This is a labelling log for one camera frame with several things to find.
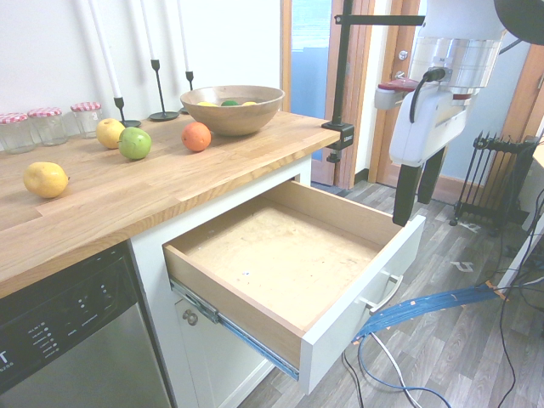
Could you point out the yellow apple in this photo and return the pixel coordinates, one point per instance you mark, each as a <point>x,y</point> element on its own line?
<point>107,134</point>

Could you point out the black oil radiator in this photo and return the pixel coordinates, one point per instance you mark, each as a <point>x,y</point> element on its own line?
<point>493,183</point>

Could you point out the black clamp camera stand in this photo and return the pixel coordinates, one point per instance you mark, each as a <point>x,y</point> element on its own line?
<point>343,76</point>

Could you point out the stainless steel dishwasher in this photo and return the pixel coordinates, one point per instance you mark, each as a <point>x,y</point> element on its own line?
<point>85,340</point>

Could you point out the yellow lemon in bowl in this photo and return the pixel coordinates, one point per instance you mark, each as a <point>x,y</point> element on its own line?
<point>207,103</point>
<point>248,103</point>

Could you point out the white cabinet door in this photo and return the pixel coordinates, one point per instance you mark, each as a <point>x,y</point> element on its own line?
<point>221,361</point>

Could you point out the green lime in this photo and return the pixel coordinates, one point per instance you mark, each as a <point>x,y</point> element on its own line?
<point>229,103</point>

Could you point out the white wooden drawer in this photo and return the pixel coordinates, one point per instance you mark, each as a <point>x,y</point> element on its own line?
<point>276,255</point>

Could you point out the white floor tape mark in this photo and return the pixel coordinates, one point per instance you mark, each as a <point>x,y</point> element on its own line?
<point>463,267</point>
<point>472,226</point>

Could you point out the white kitchen cabinet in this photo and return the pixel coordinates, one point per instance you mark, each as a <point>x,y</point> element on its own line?
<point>153,263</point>

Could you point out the wooden bowl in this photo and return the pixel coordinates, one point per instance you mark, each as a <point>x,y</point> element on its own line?
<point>234,119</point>

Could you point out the dark grey door mat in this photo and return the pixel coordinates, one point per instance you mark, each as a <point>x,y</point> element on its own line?
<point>329,187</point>

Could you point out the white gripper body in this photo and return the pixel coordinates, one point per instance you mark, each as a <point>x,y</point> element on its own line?
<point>421,127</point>

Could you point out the round metal door knob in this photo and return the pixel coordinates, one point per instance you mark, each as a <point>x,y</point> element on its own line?
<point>190,317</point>

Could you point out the orange fruit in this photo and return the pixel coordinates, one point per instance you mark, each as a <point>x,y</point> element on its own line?
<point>196,137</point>

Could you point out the white taper candle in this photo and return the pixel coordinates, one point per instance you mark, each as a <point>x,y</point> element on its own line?
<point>150,30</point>
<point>106,55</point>
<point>183,38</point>

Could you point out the metal drawer slide rail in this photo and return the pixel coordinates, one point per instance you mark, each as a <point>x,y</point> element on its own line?
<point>238,329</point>

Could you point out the red and white wrist camera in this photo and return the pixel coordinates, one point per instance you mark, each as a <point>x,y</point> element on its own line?
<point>389,95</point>

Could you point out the black candle holder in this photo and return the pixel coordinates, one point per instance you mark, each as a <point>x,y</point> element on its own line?
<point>189,85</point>
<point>160,102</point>
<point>121,111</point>

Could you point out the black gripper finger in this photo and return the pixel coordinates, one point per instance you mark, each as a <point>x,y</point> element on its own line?
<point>431,174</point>
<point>406,195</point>

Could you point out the wooden door with glass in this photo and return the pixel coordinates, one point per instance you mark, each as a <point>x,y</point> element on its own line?
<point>514,127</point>

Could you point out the wooden door frame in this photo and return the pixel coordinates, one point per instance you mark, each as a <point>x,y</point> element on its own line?
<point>361,127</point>

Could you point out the large yellow lemon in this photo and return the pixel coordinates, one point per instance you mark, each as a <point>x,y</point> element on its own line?
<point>44,179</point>

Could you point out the glass jar red checked lid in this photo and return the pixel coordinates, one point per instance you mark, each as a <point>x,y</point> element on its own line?
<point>87,121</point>
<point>49,126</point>
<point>17,134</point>

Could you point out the green apple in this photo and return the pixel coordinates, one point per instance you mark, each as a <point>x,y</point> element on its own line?
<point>135,143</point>

